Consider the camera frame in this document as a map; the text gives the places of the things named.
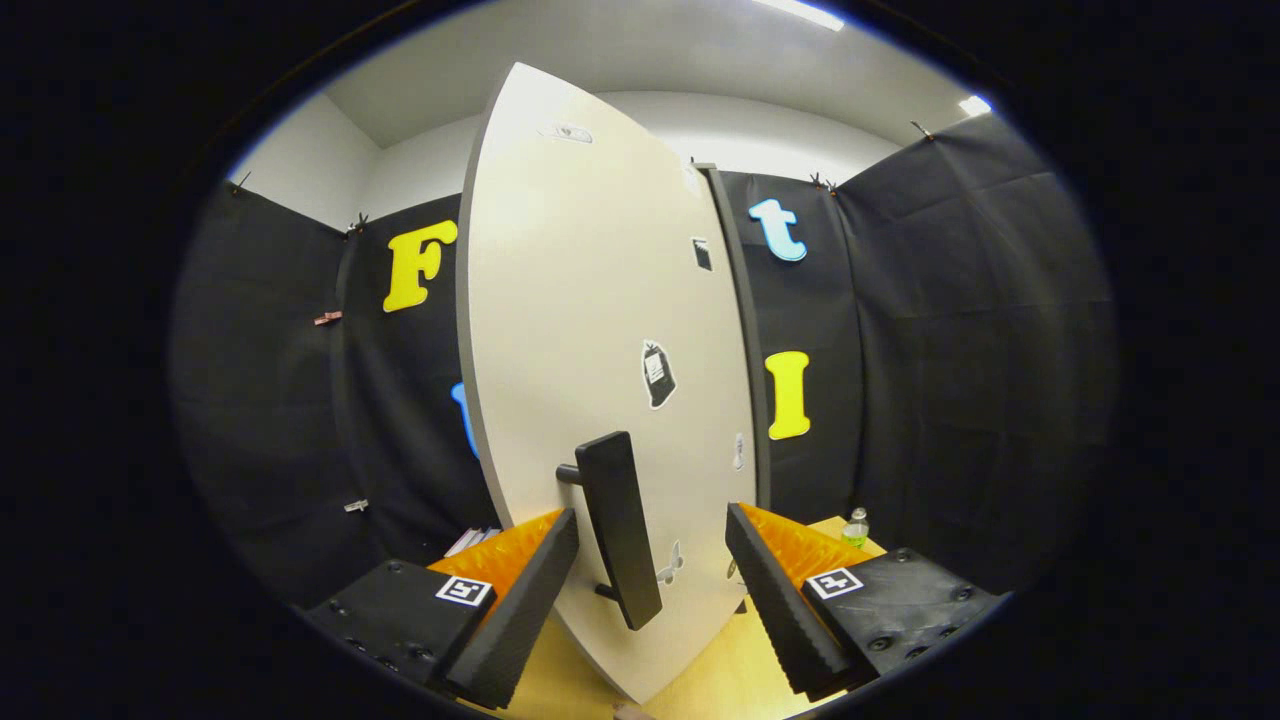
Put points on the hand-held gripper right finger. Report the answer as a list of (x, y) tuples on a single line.
[(780, 600)]

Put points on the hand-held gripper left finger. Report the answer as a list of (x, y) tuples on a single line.
[(525, 600)]

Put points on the grey shoe cabinet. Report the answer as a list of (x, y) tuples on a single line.
[(745, 300)]

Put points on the beige shoe cabinet door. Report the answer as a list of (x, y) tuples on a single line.
[(570, 300)]

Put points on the pale book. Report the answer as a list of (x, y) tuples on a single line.
[(462, 544)]

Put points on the green drink bottle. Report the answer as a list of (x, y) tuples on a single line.
[(856, 530)]

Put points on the black backdrop cloth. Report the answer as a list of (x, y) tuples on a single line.
[(950, 350)]

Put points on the small ceiling light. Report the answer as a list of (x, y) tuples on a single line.
[(975, 106)]

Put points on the long ceiling light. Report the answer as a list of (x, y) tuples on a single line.
[(800, 14)]

